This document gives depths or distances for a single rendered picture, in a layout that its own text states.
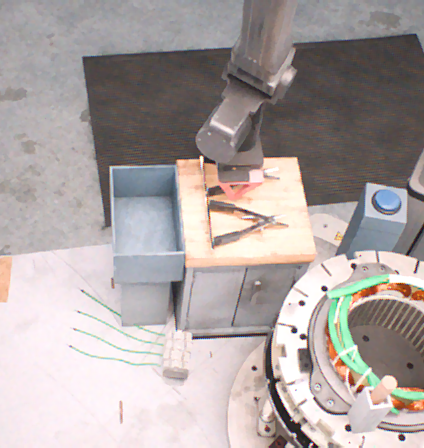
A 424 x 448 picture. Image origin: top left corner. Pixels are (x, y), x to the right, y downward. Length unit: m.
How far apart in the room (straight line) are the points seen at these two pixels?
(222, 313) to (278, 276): 0.14
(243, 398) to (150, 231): 0.33
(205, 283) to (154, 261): 0.11
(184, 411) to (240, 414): 0.10
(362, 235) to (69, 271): 0.54
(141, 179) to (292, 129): 1.53
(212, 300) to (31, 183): 1.37
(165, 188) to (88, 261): 0.26
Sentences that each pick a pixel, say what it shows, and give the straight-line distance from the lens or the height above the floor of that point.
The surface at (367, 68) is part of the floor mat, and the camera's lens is 3.05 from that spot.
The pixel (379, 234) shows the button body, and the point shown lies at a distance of 1.34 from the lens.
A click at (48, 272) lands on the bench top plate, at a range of 1.48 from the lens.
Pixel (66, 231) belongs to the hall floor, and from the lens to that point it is 2.47.
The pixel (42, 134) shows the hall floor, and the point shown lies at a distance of 2.71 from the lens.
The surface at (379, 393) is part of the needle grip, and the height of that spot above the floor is 1.21.
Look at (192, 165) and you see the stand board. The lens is 1.27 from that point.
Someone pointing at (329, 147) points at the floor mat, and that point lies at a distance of 2.75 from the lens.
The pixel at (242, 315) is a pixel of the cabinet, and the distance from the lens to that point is 1.37.
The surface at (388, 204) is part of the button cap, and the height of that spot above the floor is 1.04.
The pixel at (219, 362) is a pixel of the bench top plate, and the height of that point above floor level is 0.78.
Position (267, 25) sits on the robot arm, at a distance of 0.84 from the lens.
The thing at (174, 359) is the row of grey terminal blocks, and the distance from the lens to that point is 1.36.
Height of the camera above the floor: 2.06
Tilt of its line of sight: 56 degrees down
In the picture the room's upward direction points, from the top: 10 degrees clockwise
